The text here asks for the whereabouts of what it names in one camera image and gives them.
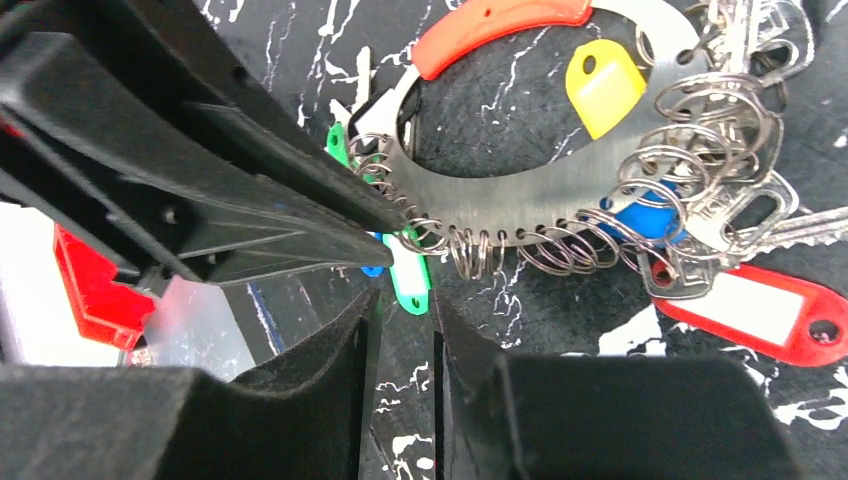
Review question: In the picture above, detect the keyring with coloured tags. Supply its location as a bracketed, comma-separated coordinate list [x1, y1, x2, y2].
[326, 1, 847, 367]

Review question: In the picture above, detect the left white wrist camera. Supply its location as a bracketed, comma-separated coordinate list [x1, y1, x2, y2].
[1, 203, 257, 380]

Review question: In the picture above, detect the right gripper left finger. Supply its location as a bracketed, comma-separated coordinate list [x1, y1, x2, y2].
[1, 288, 382, 479]

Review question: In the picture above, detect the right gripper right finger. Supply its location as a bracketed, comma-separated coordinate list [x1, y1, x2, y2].
[431, 291, 802, 479]

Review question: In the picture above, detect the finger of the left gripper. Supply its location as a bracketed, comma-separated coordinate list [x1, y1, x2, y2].
[99, 1, 405, 232]
[1, 32, 392, 289]

